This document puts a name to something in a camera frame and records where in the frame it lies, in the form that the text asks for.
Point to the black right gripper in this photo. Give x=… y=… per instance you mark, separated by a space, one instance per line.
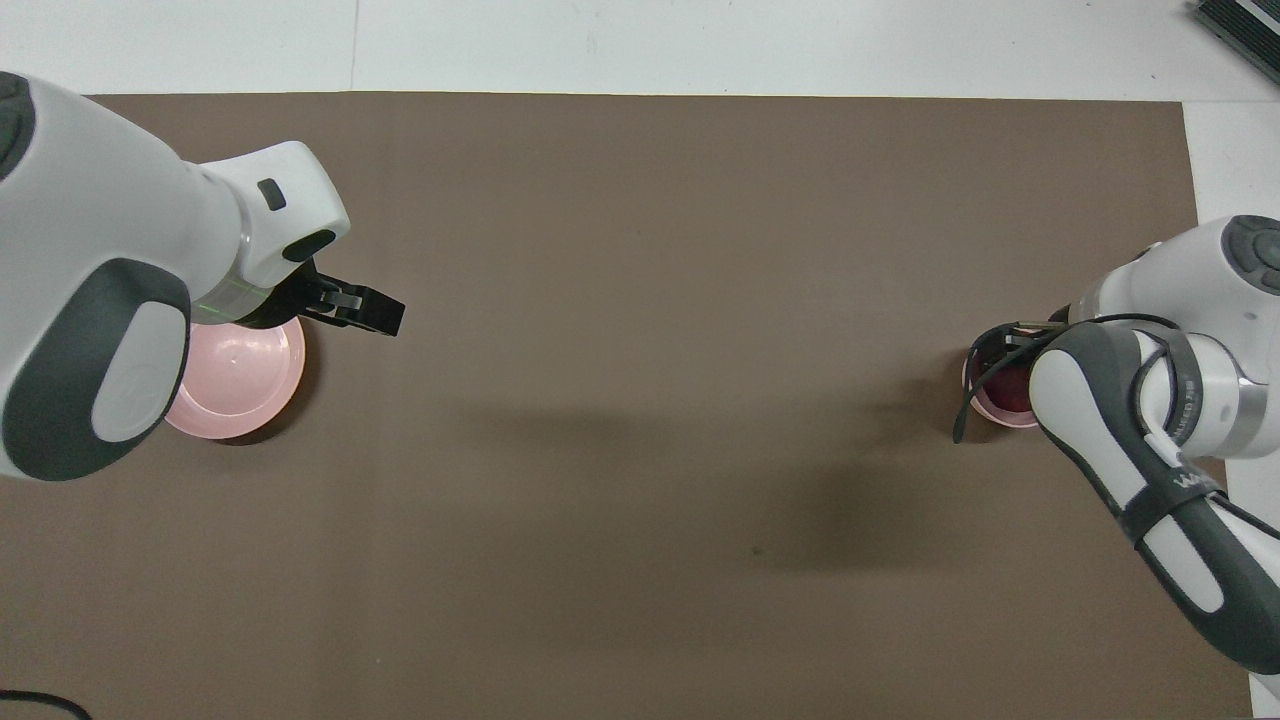
x=1020 y=345

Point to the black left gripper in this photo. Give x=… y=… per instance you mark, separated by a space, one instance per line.
x=285 y=305

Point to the dark red apple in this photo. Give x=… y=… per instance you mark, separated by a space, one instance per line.
x=1008 y=392

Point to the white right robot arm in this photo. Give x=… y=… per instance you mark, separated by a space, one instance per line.
x=1200 y=480

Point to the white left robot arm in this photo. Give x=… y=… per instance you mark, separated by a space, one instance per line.
x=90 y=230

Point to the pink bowl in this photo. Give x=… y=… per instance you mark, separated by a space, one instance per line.
x=975 y=395

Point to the pink plate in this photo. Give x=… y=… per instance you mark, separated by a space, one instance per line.
x=235 y=385

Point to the brown table mat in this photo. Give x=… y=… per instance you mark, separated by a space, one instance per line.
x=650 y=400

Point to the dark grey ribbed device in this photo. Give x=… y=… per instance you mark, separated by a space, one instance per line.
x=1245 y=30

